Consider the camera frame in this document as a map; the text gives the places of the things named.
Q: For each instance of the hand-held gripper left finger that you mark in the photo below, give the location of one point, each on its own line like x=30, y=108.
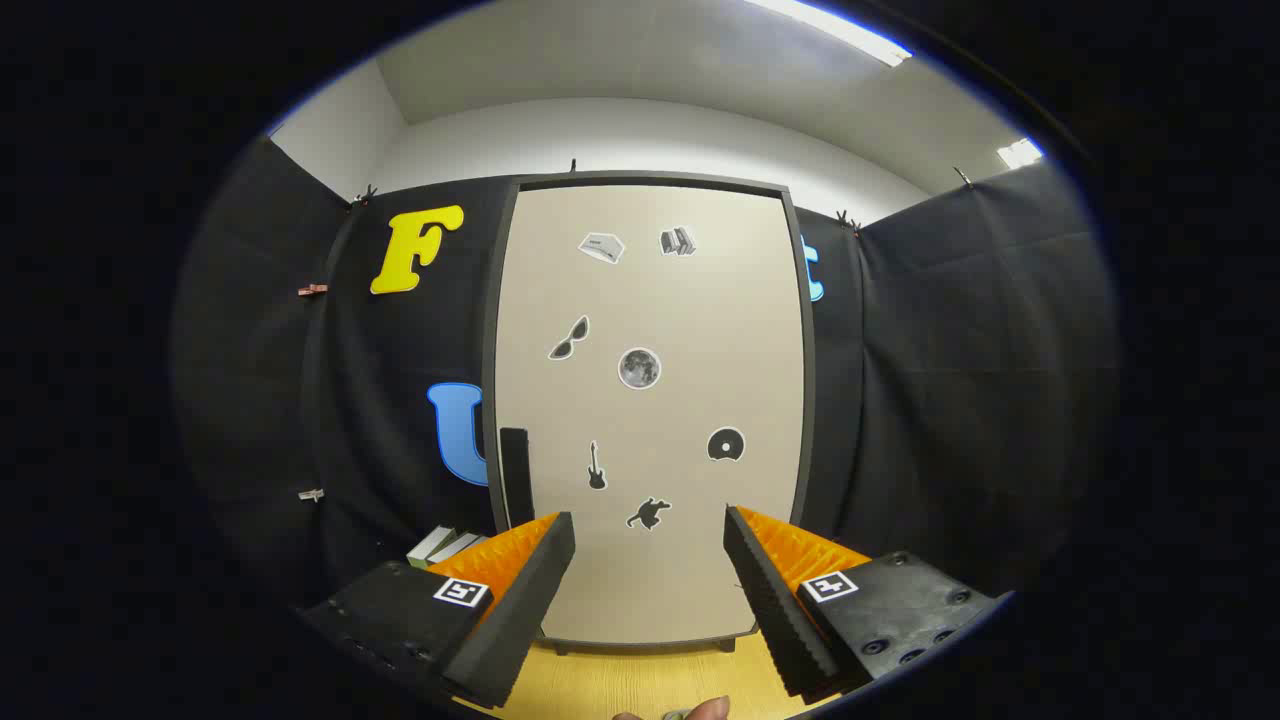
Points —
x=530, y=600

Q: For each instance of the small ceiling light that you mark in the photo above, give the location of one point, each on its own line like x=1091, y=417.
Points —
x=1018, y=153

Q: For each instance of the green book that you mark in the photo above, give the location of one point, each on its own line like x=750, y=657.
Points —
x=428, y=547

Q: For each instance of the brown book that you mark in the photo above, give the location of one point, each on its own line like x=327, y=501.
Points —
x=458, y=549

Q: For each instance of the black backdrop cloth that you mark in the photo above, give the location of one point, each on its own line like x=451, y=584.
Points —
x=950, y=400

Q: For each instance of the beige cabinet door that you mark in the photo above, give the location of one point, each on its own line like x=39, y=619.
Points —
x=680, y=320

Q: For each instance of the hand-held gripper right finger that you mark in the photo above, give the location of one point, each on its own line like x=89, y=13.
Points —
x=770, y=600

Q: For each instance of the grey cabinet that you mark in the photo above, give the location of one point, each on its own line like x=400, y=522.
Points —
x=806, y=420

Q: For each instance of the long ceiling light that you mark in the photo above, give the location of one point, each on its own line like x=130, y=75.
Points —
x=850, y=35

